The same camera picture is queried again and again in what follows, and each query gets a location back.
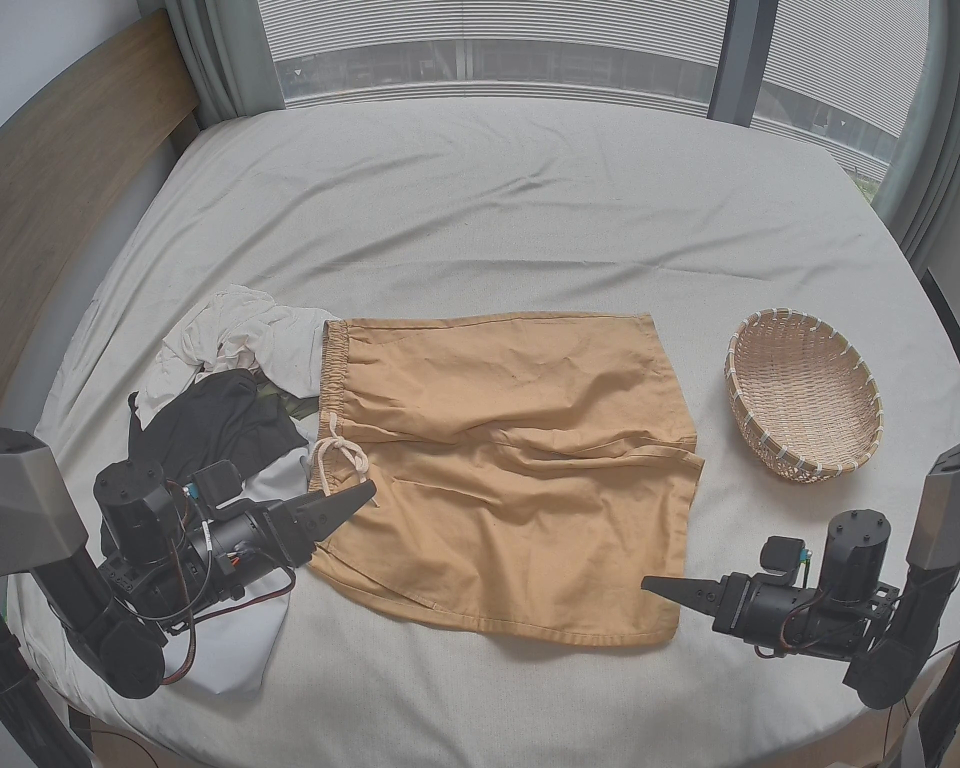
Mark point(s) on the tan shorts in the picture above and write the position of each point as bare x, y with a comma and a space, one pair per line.
510, 465

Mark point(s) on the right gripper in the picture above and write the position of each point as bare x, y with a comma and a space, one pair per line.
765, 607

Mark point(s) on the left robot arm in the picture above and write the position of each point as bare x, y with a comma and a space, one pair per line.
82, 600

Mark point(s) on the grey-green curtain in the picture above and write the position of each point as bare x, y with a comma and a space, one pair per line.
225, 60
926, 150

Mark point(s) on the pale blue garment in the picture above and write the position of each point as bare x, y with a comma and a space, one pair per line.
240, 637

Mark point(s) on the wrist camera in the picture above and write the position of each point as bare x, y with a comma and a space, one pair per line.
217, 487
780, 559

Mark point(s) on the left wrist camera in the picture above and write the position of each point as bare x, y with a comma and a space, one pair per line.
217, 487

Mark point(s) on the window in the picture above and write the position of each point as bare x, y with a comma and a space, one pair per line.
487, 45

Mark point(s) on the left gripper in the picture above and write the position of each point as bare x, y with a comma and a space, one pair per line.
247, 547

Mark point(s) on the black garment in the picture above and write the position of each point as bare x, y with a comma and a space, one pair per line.
210, 427

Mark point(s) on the green garment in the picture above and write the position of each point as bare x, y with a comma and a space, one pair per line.
296, 405

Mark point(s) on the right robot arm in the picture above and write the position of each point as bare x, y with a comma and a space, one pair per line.
892, 637

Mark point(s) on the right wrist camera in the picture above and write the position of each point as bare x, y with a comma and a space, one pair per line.
780, 559

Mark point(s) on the white garment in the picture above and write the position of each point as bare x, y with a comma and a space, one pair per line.
247, 330

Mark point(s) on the bed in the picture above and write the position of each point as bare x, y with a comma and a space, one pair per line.
487, 210

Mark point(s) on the round woven basket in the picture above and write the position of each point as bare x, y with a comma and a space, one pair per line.
802, 397

